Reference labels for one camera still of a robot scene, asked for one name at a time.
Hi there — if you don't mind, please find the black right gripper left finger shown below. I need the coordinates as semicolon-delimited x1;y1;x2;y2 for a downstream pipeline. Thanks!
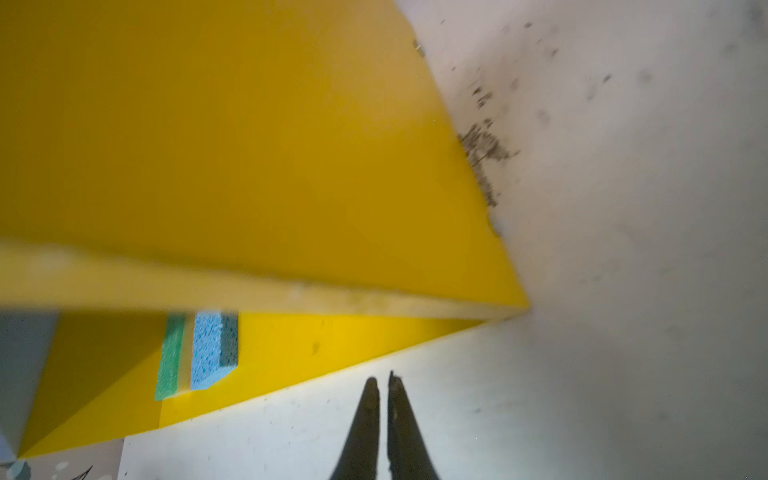
330;377;381;480

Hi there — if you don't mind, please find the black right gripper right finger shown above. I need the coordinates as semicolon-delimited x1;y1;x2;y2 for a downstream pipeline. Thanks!
387;371;439;480

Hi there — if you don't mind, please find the blue sponge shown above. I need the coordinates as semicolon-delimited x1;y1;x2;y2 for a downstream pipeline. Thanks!
190;311;239;391

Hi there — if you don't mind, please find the light green sponge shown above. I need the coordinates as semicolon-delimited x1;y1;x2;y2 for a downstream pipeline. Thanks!
154;313;185;401

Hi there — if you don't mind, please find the yellow shelf with coloured boards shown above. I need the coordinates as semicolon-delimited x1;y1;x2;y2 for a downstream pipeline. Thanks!
1;1;529;456

